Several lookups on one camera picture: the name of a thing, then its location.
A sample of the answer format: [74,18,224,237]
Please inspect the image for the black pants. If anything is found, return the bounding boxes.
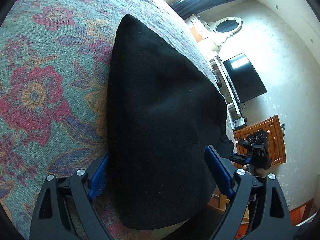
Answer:
[106,15,234,230]

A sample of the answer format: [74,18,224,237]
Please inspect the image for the right hand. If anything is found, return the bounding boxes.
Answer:
[242,164,267,178]

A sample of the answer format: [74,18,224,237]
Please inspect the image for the white tv stand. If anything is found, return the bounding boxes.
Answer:
[209,51,242,118]

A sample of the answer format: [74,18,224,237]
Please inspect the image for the wooden cabinet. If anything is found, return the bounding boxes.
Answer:
[233,115,286,167]

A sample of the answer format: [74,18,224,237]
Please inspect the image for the black flat television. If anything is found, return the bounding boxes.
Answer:
[223,53,267,103]

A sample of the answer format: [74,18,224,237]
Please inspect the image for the white vanity dresser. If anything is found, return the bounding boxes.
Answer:
[184,15,219,52]

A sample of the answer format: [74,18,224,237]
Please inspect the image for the white oval vanity mirror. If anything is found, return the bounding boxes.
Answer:
[208,17,243,46]

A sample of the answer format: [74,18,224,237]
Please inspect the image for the floral bedspread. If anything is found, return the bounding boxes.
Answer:
[0,0,237,240]

